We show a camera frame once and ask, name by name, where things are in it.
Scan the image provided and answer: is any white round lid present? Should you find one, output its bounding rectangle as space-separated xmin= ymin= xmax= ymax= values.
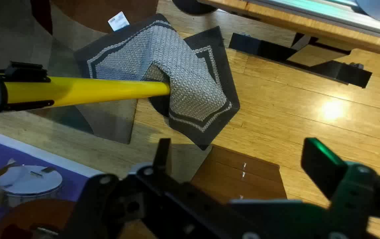
xmin=0 ymin=163 xmax=64 ymax=196

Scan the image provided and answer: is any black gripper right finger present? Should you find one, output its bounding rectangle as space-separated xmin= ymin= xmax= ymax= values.
xmin=301 ymin=136 xmax=380 ymax=239

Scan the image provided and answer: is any black metal stand base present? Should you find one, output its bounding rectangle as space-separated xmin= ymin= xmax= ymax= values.
xmin=228 ymin=30 xmax=374 ymax=89

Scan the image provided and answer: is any light wooden table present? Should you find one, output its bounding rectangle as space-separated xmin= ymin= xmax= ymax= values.
xmin=197 ymin=0 xmax=380 ymax=58

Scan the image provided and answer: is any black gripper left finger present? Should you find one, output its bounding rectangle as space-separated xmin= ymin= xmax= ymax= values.
xmin=72 ymin=136 xmax=187 ymax=239

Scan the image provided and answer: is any yellow pole with black cap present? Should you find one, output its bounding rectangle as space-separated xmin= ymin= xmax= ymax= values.
xmin=0 ymin=61 xmax=172 ymax=114

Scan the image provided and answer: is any gray patterned cloth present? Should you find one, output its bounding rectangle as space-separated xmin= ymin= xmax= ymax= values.
xmin=74 ymin=12 xmax=241 ymax=151

